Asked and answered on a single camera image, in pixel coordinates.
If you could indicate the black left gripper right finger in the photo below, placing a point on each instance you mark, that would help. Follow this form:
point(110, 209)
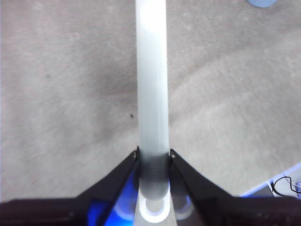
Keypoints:
point(235, 212)

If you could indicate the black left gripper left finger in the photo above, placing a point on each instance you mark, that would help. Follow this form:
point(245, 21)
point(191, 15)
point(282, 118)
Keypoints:
point(70, 212)

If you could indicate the blue ribbed plastic cup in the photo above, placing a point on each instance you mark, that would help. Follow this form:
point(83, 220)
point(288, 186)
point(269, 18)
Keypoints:
point(261, 2)

